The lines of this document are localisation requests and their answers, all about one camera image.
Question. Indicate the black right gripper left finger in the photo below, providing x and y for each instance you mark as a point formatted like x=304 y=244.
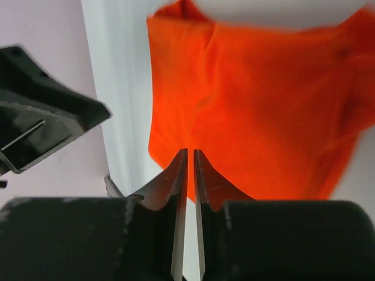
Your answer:
x=154 y=226

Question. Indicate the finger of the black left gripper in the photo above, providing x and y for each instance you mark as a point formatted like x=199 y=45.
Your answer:
x=39 y=116

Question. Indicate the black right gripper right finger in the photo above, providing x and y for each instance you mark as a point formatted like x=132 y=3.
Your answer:
x=210 y=194

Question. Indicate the orange t-shirt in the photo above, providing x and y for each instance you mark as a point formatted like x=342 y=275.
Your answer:
x=277 y=112

